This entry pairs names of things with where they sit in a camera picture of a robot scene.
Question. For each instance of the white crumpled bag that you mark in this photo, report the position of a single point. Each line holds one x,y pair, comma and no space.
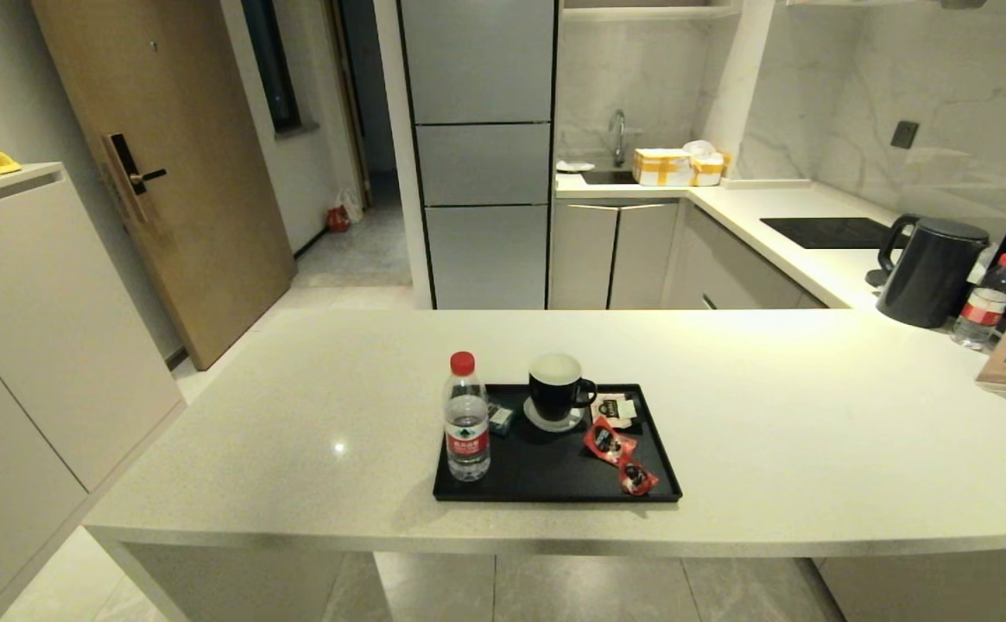
699,148

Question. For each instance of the black mug white inside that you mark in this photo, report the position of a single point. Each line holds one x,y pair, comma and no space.
554,391

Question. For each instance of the grey tall refrigerator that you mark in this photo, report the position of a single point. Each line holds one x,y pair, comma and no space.
481,155

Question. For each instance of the steel kitchen sink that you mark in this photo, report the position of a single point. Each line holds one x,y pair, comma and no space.
608,177

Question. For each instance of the dark wall socket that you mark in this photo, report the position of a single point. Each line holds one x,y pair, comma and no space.
904,134

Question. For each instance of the black induction cooktop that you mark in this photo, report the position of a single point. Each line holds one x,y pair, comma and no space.
826,232

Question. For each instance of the grey range hood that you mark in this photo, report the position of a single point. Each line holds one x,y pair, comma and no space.
960,3

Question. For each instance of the black rectangular serving tray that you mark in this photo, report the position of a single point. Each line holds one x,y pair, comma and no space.
546,479

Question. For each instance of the brown wooden door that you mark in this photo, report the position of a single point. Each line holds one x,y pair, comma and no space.
200,155

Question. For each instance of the dark narrow wall panel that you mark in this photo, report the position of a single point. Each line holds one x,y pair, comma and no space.
271,67

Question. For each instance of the clear water bottle red cap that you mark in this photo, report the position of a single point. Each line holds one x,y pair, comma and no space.
985,308
466,419

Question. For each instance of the grey cabinet door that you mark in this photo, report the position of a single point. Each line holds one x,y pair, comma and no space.
643,257
582,257

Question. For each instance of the grey drawer cabinet front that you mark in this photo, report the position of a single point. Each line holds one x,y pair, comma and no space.
736,270

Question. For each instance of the large yellow taped box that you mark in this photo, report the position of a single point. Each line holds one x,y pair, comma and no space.
662,167

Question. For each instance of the white round saucer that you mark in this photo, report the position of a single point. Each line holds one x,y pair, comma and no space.
554,425

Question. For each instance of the beige coffee sachet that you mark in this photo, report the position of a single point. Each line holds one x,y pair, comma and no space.
615,409

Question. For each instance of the white shoe cabinet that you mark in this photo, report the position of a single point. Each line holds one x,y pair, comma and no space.
28,345

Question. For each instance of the teal tea bag packet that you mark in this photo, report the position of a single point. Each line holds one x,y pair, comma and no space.
501,418

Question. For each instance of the chrome sink faucet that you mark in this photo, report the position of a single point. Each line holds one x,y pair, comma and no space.
617,136

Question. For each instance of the red plastic bag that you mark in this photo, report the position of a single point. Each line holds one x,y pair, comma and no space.
338,220

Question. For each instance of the black electric kettle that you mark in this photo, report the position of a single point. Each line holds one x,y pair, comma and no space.
934,274

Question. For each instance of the small yellow taped box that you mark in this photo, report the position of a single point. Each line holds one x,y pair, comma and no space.
707,169

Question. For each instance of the red coffee sachet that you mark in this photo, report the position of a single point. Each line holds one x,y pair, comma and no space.
606,440
638,477

